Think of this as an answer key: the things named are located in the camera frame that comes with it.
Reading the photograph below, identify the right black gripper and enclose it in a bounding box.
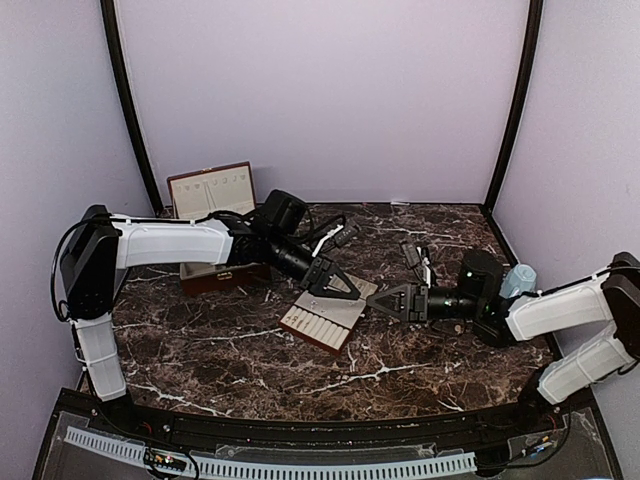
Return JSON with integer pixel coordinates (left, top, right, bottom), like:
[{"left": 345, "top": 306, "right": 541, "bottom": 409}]
[{"left": 367, "top": 283, "right": 484, "bottom": 324}]

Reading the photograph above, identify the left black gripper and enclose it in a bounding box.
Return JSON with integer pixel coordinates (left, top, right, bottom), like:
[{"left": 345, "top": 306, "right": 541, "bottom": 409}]
[{"left": 267, "top": 232, "right": 362, "bottom": 301}]

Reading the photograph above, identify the beige jewelry tray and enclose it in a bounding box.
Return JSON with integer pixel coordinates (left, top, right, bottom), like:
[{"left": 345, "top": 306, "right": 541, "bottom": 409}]
[{"left": 279, "top": 275, "right": 378, "bottom": 355}]

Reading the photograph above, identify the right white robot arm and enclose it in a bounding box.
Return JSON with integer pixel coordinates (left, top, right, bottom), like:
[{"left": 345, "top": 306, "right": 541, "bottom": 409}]
[{"left": 367, "top": 250, "right": 639, "bottom": 434}]

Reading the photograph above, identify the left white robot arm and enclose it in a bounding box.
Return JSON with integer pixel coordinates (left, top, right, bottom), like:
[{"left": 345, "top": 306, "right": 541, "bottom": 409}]
[{"left": 49, "top": 190, "right": 360, "bottom": 436}]

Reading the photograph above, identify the wooden jewelry box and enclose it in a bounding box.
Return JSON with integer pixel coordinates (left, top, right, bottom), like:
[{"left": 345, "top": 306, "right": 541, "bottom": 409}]
[{"left": 166, "top": 160, "right": 274, "bottom": 297}]

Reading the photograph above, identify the light blue plastic cup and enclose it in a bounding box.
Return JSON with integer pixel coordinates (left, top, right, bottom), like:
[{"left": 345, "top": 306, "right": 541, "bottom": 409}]
[{"left": 499, "top": 263, "right": 537, "bottom": 299}]

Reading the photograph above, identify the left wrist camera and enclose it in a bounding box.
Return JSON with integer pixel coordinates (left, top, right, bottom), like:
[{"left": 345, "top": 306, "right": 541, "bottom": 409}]
[{"left": 312, "top": 224, "right": 360, "bottom": 257}]

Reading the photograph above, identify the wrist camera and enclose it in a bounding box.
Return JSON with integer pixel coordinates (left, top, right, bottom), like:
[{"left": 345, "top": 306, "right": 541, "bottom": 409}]
[
  {"left": 312, "top": 224, "right": 360, "bottom": 257},
  {"left": 400, "top": 242, "right": 436, "bottom": 287}
]

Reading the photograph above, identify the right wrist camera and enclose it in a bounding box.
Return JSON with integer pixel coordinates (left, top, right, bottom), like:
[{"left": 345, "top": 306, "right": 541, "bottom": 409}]
[{"left": 400, "top": 242, "right": 436, "bottom": 287}]

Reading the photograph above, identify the black front rail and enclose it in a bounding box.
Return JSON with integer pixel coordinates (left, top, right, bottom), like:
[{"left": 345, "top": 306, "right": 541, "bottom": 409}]
[{"left": 54, "top": 387, "right": 596, "bottom": 451}]

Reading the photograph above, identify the white slotted cable duct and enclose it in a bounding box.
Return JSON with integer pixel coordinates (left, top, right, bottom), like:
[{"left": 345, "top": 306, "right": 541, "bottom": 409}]
[{"left": 64, "top": 427, "right": 477, "bottom": 479}]

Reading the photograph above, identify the right black frame post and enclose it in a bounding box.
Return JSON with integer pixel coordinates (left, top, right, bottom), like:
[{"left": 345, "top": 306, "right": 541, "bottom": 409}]
[{"left": 483, "top": 0, "right": 544, "bottom": 217}]

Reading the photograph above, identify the black frame post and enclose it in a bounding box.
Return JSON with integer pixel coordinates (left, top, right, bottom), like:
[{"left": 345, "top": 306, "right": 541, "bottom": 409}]
[
  {"left": 483, "top": 0, "right": 544, "bottom": 217},
  {"left": 99, "top": 0, "right": 164, "bottom": 215}
]

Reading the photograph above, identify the left black frame post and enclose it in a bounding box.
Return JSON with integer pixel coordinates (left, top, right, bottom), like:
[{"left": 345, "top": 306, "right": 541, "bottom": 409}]
[{"left": 99, "top": 0, "right": 164, "bottom": 215}]

